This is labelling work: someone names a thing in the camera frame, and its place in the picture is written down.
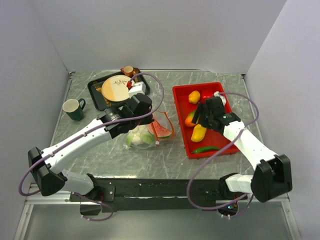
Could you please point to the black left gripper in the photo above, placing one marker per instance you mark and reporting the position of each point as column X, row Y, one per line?
column 147, row 121

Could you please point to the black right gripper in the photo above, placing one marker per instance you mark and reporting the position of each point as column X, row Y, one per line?
column 201, row 110

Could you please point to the green orange mango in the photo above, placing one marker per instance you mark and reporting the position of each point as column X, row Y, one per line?
column 188, row 120

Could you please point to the yellow mango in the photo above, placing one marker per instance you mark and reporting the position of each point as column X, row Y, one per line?
column 198, row 133

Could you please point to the red bell pepper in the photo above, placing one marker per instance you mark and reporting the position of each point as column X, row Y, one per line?
column 206, row 94

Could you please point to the white cauliflower with leaves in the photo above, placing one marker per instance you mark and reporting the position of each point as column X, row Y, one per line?
column 140, row 137

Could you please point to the clear zip top bag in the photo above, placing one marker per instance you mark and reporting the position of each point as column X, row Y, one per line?
column 164, row 120

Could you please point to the watermelon slice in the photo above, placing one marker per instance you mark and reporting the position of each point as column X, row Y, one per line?
column 158, row 130

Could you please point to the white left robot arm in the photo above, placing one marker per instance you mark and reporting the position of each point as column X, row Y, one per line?
column 51, row 175

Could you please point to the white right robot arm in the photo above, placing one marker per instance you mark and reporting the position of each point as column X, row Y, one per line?
column 272, row 175

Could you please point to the small yellow orange fruit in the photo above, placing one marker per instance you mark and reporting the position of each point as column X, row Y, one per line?
column 194, row 97

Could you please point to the gold spoon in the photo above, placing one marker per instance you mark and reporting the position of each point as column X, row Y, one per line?
column 135, row 72

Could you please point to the cream floral plate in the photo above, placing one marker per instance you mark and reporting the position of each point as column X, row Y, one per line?
column 115, row 88

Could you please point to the gold fork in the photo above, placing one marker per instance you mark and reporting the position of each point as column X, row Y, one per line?
column 99, row 89

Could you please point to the green chili pepper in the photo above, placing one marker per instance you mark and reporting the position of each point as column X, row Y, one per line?
column 205, row 149

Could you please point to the small orange cup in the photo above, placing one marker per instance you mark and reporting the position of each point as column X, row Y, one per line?
column 127, row 70

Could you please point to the black serving tray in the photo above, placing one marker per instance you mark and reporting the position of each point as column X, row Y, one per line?
column 97, row 99

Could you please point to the dark green mug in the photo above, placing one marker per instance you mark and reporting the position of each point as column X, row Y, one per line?
column 74, row 108

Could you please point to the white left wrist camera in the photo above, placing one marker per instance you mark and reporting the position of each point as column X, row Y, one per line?
column 136, row 88

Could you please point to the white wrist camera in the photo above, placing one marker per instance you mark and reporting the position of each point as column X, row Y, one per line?
column 136, row 88
column 223, row 98

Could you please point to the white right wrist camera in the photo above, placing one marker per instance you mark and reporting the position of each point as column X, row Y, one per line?
column 223, row 98

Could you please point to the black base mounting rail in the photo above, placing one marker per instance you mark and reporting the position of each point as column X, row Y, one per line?
column 133, row 194

